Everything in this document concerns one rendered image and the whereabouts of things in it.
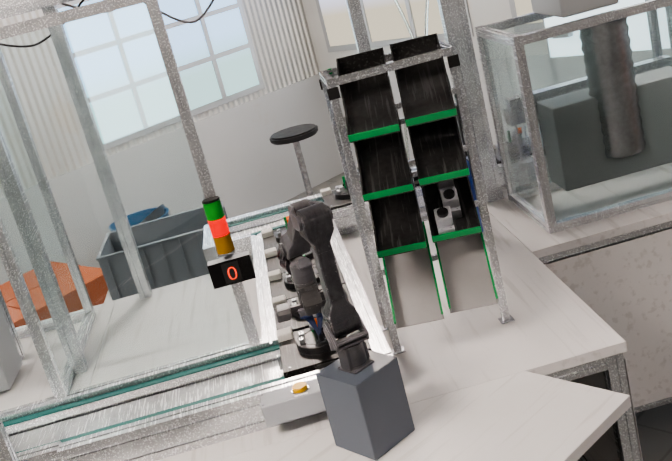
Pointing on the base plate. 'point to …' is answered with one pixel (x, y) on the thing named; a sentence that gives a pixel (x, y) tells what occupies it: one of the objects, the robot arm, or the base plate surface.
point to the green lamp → (214, 211)
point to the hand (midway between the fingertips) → (316, 322)
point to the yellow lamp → (224, 244)
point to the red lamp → (219, 227)
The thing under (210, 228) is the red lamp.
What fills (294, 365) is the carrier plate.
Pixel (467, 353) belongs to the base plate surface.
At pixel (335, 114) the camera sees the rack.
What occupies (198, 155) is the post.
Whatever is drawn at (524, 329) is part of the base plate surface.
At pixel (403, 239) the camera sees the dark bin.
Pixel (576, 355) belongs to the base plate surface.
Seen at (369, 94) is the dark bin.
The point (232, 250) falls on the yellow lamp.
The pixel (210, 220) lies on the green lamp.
